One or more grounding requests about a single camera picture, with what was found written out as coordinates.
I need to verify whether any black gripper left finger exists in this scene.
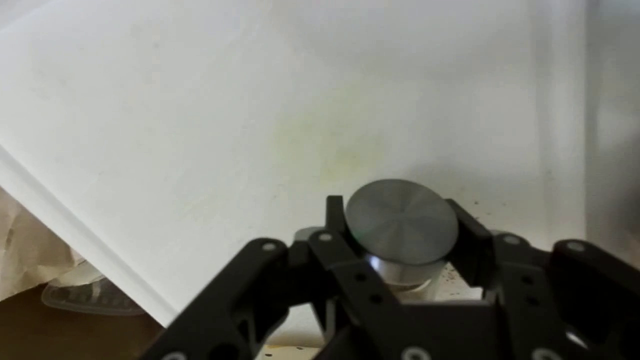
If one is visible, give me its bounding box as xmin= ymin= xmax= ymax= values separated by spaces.
xmin=141 ymin=197 xmax=429 ymax=360

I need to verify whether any white plastic tray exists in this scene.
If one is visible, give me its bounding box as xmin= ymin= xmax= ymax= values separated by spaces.
xmin=0 ymin=0 xmax=640 ymax=321

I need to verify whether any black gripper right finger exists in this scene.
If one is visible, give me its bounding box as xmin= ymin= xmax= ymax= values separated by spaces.
xmin=426 ymin=201 xmax=640 ymax=360

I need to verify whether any metal lidded spice container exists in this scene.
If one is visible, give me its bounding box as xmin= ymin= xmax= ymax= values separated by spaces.
xmin=344 ymin=179 xmax=461 ymax=292

